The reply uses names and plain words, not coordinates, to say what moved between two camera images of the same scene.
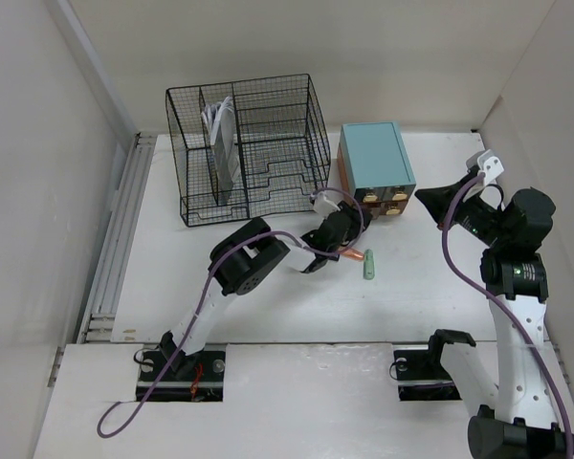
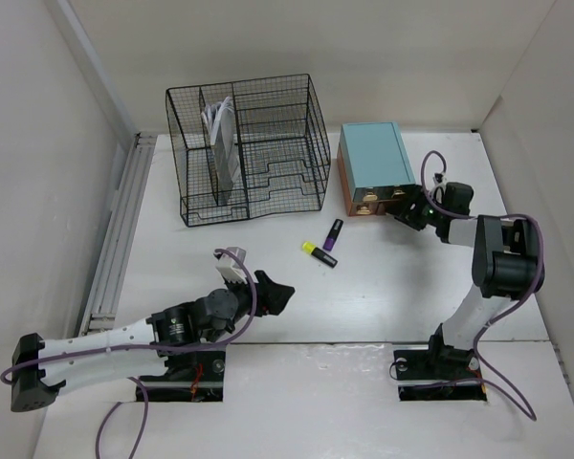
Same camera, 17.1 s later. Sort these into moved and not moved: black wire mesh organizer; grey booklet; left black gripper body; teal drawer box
Moved: left black gripper body
Not moved: grey booklet; teal drawer box; black wire mesh organizer
